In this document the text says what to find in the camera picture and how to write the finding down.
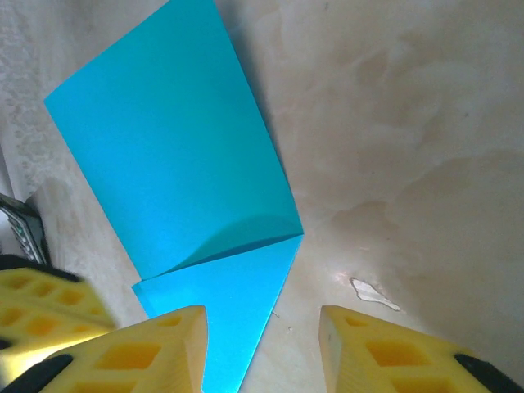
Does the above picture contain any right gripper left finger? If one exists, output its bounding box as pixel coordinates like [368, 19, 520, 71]
[16, 305, 210, 393]

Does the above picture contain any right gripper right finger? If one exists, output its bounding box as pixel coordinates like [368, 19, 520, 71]
[318, 305, 524, 393]

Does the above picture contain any blue square paper sheet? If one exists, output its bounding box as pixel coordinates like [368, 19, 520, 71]
[43, 0, 305, 393]

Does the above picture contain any black desk calculator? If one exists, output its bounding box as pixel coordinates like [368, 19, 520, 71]
[0, 192, 47, 265]

